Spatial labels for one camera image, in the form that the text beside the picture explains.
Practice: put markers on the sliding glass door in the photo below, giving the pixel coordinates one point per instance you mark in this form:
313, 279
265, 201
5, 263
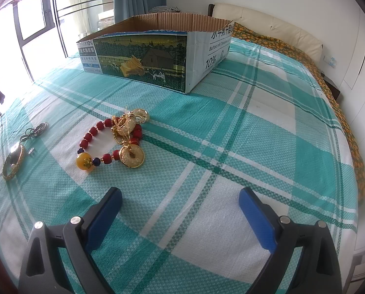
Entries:
78, 6

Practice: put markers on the cream padded headboard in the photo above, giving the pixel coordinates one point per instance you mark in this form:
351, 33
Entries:
277, 27

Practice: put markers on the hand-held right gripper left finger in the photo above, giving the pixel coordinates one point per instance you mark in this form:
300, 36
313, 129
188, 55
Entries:
104, 217

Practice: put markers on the small silver clasp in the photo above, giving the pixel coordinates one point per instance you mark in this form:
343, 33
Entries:
31, 152

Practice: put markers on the wall socket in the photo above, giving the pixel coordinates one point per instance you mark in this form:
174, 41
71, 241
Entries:
330, 61

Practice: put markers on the black framed window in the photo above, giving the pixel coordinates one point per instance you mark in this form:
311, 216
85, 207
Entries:
32, 24

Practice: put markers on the dark wooden nightstand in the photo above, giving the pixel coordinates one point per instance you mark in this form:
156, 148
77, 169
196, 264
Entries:
332, 90

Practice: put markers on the white wardrobe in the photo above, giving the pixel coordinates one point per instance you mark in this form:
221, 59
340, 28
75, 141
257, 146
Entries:
360, 67

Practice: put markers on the green checked tablecloth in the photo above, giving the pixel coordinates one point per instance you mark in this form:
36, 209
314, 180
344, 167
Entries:
231, 113

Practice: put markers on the bedside clutter pile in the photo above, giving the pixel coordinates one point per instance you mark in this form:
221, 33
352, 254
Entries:
167, 9

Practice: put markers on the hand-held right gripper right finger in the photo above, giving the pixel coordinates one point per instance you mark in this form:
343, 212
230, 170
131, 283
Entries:
259, 217

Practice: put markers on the gold bangle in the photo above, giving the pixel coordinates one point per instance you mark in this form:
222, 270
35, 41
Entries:
9, 174

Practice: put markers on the printed cardboard box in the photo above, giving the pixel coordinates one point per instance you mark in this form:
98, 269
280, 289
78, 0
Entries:
139, 55

